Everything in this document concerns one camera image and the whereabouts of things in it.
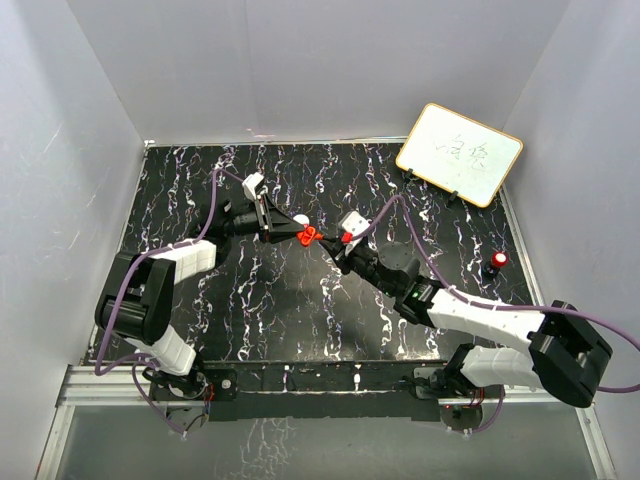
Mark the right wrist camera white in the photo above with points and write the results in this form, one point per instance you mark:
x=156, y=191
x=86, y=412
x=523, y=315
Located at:
x=351, y=228

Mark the white earbud charging case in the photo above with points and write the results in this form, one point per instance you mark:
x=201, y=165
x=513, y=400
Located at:
x=302, y=219

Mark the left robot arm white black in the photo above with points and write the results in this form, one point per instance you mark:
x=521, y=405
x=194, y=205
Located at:
x=137, y=298

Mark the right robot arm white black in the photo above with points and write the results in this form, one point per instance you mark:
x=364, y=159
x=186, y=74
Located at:
x=553, y=348

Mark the black front base bar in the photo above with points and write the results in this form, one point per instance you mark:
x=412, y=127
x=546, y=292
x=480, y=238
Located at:
x=323, y=389

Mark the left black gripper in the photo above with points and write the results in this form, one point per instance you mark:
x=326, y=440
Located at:
x=273, y=225

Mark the red earbud charging case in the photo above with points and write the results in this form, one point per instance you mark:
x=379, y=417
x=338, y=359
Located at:
x=308, y=235

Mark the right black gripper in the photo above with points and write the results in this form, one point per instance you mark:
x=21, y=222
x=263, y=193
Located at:
x=335, y=247

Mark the red emergency stop button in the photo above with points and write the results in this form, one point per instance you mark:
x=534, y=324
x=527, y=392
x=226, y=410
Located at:
x=498, y=261

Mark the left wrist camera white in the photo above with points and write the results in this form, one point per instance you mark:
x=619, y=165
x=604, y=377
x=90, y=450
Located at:
x=253, y=186

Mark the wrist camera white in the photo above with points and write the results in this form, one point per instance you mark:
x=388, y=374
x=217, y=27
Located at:
x=253, y=186
x=351, y=228

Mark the whiteboard with wooden frame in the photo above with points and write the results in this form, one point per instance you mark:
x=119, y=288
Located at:
x=458, y=155

